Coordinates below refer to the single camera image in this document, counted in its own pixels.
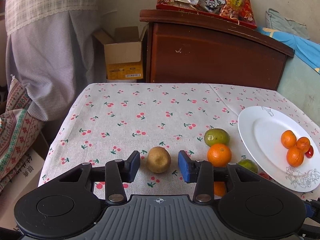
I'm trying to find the cherry print tablecloth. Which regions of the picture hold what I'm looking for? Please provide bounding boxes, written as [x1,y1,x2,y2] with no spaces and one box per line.
[39,83,319,195]

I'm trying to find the green citrus fruit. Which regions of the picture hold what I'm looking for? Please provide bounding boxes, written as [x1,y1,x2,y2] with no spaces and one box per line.
[238,159,258,174]
[204,128,230,147]

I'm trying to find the large orange tangerine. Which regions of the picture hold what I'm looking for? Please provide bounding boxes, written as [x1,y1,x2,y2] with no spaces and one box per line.
[207,144,232,167]

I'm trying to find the open cardboard box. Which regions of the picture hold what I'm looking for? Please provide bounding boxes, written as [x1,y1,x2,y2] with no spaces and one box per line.
[93,26,144,82]

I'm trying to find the white floral plate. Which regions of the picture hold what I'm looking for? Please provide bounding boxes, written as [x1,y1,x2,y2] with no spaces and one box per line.
[238,106,319,192]

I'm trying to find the checked grey fabric cover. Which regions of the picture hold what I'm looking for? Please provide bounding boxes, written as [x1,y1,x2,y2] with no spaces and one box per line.
[5,0,106,121]

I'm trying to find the green sofa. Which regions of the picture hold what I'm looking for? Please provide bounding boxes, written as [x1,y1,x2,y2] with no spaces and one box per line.
[265,8,319,124]

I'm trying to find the white printed cardboard box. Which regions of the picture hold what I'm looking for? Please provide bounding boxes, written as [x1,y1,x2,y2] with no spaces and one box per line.
[1,148,44,230]

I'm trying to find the dark wooden cabinet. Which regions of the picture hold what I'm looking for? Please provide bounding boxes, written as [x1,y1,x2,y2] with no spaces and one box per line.
[139,9,294,90]

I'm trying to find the red cherry tomato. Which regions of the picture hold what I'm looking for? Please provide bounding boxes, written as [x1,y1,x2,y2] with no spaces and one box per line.
[258,172,270,180]
[305,145,314,158]

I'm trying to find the small orange tangerine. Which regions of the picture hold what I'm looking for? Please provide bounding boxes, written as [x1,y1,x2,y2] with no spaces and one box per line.
[296,137,311,154]

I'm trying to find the brown kiwi fruit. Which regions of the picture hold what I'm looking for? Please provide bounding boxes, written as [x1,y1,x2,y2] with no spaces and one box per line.
[146,146,171,174]

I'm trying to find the patterned red green cloth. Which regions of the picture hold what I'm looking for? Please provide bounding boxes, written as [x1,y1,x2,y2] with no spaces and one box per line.
[0,77,44,190]

